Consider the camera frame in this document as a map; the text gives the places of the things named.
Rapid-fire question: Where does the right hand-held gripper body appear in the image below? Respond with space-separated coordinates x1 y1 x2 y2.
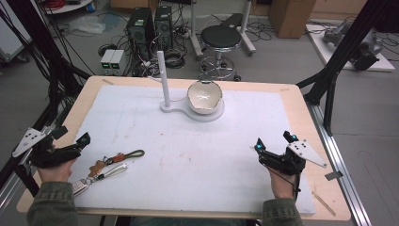
258 140 327 176

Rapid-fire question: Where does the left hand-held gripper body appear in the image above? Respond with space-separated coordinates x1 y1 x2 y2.
12 127 83 169

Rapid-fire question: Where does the white key stand with peg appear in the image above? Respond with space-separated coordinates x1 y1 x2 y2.
150 50 226 123

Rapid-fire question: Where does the person's left hand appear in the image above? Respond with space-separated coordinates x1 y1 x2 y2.
37 158 78 184

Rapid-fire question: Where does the person's right hand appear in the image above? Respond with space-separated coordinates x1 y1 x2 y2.
268 168 297 200

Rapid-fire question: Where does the grey tape piece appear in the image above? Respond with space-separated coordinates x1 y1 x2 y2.
324 170 344 182

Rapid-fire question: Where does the thin wooden stick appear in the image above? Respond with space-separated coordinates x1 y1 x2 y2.
312 191 337 218

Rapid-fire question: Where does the white foam mat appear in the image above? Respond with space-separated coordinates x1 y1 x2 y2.
71 84 317 216

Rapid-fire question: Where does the white eggshell-shaped bowl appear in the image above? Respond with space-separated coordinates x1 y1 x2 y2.
186 80 224 115

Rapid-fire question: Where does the white power supply unit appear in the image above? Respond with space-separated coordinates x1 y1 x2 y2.
100 49 116 76
110 49 126 76

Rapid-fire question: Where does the clear plastic bag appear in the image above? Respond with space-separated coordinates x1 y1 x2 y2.
69 15 106 35

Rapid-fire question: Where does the white board with grey machine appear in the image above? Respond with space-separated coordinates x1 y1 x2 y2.
305 22 396 73

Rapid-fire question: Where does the black round stool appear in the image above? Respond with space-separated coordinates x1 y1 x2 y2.
199 24 243 82

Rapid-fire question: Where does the brown cardboard box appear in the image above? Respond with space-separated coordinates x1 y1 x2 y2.
267 0 318 40

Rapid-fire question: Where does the large black computer tower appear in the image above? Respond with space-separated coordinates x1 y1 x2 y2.
126 8 156 60

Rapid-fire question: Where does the small black computer tower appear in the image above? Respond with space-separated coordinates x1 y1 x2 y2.
154 6 174 51

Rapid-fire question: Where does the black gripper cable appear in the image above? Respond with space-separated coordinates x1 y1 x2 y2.
266 166 302 202

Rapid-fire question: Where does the aluminium rail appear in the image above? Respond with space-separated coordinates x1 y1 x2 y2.
305 102 373 226

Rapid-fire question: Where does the black metal frame with cables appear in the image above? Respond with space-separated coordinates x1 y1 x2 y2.
0 0 92 196

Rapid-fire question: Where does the black metal frame post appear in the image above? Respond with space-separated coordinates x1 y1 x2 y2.
295 0 399 137

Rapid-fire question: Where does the coiled black cable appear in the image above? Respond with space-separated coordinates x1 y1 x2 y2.
164 50 186 70

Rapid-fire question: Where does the white desk frame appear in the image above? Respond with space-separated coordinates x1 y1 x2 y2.
189 0 257 60

